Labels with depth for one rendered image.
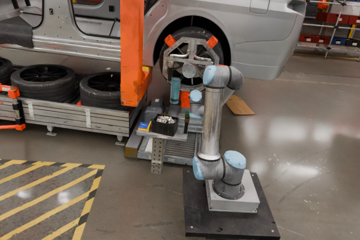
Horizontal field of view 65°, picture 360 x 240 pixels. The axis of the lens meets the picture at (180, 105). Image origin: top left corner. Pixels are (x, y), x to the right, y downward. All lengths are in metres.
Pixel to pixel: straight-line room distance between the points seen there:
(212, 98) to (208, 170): 0.46
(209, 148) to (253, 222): 0.58
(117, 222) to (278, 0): 2.33
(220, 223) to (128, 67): 1.45
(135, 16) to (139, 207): 1.52
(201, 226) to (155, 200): 0.64
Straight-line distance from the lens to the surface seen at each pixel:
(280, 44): 2.97
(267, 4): 2.86
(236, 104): 4.11
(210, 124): 1.74
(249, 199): 2.05
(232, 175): 1.91
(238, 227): 2.00
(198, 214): 2.01
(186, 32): 2.81
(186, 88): 2.90
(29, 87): 3.28
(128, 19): 2.41
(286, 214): 2.64
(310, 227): 2.63
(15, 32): 3.57
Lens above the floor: 1.79
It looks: 27 degrees down
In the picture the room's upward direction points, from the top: 6 degrees clockwise
